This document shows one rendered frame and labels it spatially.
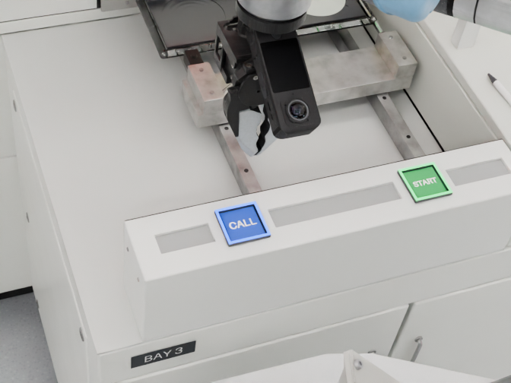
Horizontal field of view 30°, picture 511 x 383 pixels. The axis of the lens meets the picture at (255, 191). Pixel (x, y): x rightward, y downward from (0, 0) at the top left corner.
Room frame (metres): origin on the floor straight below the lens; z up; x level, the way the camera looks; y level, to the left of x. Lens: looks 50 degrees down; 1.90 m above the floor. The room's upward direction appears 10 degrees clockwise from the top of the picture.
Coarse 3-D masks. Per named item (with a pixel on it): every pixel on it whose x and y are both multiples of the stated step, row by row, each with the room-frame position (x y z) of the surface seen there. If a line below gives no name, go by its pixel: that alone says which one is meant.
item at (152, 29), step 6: (138, 0) 1.20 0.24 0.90; (138, 6) 1.19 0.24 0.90; (144, 6) 1.19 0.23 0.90; (144, 12) 1.18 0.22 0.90; (144, 18) 1.16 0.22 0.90; (150, 24) 1.15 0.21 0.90; (150, 30) 1.14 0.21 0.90; (156, 30) 1.14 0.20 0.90; (156, 36) 1.12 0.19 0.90; (156, 42) 1.11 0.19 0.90; (162, 42) 1.11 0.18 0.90; (156, 48) 1.10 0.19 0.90; (162, 48) 1.10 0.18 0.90; (162, 54) 1.09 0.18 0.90
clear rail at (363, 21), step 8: (320, 24) 1.22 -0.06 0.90; (328, 24) 1.22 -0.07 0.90; (336, 24) 1.23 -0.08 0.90; (344, 24) 1.23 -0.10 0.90; (352, 24) 1.24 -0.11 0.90; (360, 24) 1.24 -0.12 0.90; (368, 24) 1.25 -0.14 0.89; (304, 32) 1.20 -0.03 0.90; (312, 32) 1.20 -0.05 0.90; (320, 32) 1.21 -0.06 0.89; (176, 48) 1.11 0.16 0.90; (184, 48) 1.11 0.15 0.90; (192, 48) 1.11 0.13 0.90; (200, 48) 1.12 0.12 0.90; (208, 48) 1.12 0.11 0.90; (160, 56) 1.09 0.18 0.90; (168, 56) 1.09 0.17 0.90; (176, 56) 1.10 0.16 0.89
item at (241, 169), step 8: (184, 64) 1.15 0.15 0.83; (216, 128) 1.01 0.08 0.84; (224, 128) 1.00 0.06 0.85; (216, 136) 1.01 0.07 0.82; (224, 136) 0.99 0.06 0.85; (232, 136) 0.99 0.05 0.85; (224, 144) 0.98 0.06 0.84; (232, 144) 0.97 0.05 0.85; (224, 152) 0.98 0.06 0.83; (232, 152) 0.96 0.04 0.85; (240, 152) 0.96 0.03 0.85; (232, 160) 0.95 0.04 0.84; (240, 160) 0.94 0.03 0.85; (232, 168) 0.95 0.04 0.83; (240, 168) 0.93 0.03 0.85; (248, 168) 0.93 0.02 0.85; (240, 176) 0.92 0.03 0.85; (248, 176) 0.92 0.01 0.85; (240, 184) 0.91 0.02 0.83; (248, 184) 0.90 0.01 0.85; (256, 184) 0.90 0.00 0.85; (248, 192) 0.89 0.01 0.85
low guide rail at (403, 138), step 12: (336, 36) 1.27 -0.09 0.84; (348, 36) 1.27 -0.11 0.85; (348, 48) 1.24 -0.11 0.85; (372, 96) 1.14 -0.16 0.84; (384, 96) 1.14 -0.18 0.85; (384, 108) 1.11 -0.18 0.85; (396, 108) 1.11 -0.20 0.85; (384, 120) 1.10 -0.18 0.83; (396, 120) 1.09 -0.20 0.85; (396, 132) 1.07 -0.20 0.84; (408, 132) 1.06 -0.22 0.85; (396, 144) 1.06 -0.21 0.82; (408, 144) 1.04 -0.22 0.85; (408, 156) 1.02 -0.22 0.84; (420, 156) 1.02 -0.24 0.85
